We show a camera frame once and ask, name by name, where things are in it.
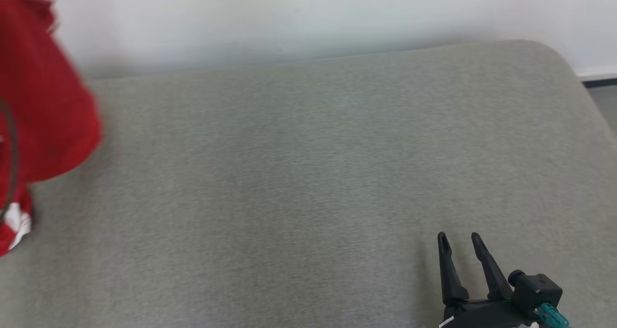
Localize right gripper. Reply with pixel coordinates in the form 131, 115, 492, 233
437, 232, 536, 328

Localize grey fabric sofa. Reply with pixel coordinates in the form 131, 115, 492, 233
0, 39, 617, 328

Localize red jersey white trim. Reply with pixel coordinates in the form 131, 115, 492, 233
0, 0, 104, 259

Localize white wall baseboard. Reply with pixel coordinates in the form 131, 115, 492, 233
576, 67, 617, 89

